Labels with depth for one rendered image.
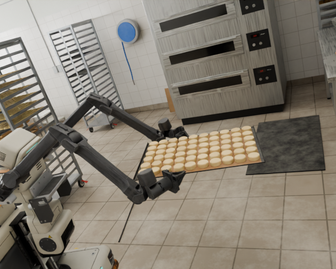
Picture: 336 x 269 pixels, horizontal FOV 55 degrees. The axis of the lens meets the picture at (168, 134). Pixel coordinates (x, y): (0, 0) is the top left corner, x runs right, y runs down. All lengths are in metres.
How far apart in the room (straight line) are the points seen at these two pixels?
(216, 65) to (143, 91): 2.03
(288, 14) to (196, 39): 1.48
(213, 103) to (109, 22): 2.46
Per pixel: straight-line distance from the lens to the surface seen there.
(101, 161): 1.43
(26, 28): 7.05
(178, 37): 4.42
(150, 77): 5.87
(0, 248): 2.13
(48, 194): 1.88
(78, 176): 4.08
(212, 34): 4.30
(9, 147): 1.84
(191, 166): 1.49
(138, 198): 1.42
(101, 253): 2.46
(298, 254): 2.41
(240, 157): 1.49
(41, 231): 2.05
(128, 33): 5.67
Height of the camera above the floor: 1.70
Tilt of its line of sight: 21 degrees down
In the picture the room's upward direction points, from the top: 18 degrees counter-clockwise
